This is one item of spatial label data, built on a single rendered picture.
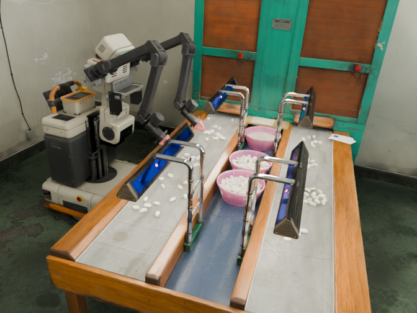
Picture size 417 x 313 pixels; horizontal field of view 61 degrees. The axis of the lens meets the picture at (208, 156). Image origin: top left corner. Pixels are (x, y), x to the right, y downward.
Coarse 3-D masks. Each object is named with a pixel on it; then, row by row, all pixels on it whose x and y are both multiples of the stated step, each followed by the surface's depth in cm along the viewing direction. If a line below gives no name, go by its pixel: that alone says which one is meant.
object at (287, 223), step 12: (300, 144) 159; (300, 156) 147; (288, 168) 148; (300, 180) 134; (288, 192) 127; (300, 192) 128; (288, 204) 117; (300, 204) 123; (288, 216) 110; (300, 216) 119; (276, 228) 112; (288, 228) 110
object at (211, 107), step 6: (234, 78) 257; (228, 90) 240; (234, 90) 251; (216, 96) 217; (222, 96) 226; (228, 96) 237; (210, 102) 206; (216, 102) 214; (222, 102) 223; (204, 108) 208; (210, 108) 207; (216, 108) 211
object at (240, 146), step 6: (228, 84) 236; (234, 84) 236; (222, 90) 224; (246, 90) 234; (240, 96) 221; (246, 96) 236; (246, 102) 237; (240, 108) 225; (246, 108) 239; (240, 114) 226; (246, 114) 241; (240, 120) 227; (240, 126) 229; (240, 132) 232; (240, 138) 234; (240, 144) 236
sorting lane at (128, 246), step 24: (216, 120) 280; (216, 144) 241; (168, 168) 208; (168, 192) 186; (120, 216) 166; (144, 216) 167; (168, 216) 168; (96, 240) 150; (120, 240) 151; (144, 240) 152; (96, 264) 138; (120, 264) 139; (144, 264) 139
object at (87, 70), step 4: (96, 64) 217; (88, 68) 219; (92, 68) 217; (96, 68) 216; (84, 72) 217; (88, 72) 218; (92, 72) 217; (96, 72) 217; (88, 76) 217; (92, 76) 219; (96, 76) 219; (100, 76) 221; (92, 80) 218
